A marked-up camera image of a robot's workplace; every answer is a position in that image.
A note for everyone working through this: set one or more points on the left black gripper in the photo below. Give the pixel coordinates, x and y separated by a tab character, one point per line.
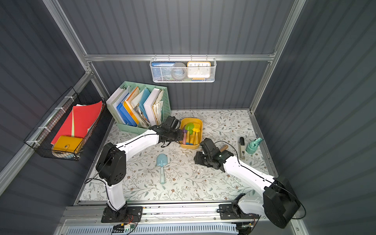
178	135

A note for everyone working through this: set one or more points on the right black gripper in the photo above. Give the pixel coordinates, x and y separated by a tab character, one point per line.
201	157

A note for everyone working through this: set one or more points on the purple shovel pink handle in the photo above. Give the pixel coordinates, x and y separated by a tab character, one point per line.
184	136

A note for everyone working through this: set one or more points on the yellow plastic storage box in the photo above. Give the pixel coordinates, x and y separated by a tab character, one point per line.
193	120

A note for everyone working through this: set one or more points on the light blue shovel mint handle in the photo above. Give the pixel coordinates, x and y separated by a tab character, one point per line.
162	161

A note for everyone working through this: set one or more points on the green shovel yellow handle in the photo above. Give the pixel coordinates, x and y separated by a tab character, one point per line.
189	133

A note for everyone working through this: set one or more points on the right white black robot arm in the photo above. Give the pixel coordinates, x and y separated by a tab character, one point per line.
279	201

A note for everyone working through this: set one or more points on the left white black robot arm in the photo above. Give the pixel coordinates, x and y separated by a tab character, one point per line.
111	165

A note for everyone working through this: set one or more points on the green file organizer box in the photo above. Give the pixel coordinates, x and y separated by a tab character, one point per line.
134	103

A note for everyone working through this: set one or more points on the blue box in basket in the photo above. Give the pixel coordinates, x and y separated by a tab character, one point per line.
161	71

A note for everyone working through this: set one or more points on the white books in organizer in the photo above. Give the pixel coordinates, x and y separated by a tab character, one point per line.
148	106

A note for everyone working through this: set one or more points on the black marker pen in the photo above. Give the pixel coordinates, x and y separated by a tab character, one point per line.
241	143

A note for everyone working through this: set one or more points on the teal spray bottle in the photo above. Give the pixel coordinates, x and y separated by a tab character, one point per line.
253	146

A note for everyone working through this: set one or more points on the blue folders in organizer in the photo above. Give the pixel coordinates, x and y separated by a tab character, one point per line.
127	119

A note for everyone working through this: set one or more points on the grey tape roll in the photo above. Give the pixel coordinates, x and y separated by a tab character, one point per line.
178	71

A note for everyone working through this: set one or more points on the white orange alarm clock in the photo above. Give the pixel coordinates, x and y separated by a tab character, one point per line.
198	70

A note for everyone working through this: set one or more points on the red folder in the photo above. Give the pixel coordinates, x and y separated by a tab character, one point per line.
79	121

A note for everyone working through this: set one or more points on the yellow wallet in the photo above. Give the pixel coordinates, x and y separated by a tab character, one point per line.
68	144

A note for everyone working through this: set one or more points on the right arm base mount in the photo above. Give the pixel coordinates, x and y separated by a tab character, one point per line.
229	211

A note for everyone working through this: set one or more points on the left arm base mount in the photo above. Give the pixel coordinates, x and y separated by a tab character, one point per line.
123	215

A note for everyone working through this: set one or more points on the black wire side basket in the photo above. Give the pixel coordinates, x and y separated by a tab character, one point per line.
40	139

